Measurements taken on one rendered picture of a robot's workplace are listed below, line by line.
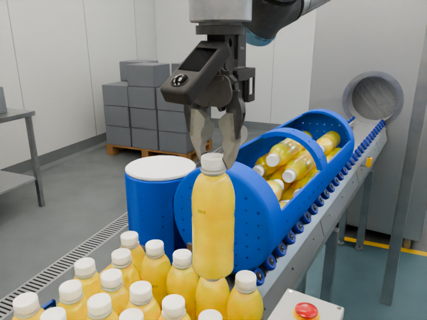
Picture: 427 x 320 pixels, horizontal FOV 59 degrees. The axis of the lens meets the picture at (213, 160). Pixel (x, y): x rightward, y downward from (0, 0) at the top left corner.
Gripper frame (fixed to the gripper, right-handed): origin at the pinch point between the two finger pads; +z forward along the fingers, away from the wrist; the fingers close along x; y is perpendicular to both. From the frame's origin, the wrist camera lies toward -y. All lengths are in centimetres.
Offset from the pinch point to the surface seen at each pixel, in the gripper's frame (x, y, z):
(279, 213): -0.8, 28.6, 21.3
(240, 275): -2.3, 5.6, 23.9
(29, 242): 226, 98, 133
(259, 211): 2.1, 23.6, 19.4
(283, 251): 2, 40, 38
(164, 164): 62, 64, 31
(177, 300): 3.7, -6.0, 23.8
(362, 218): 6, 219, 109
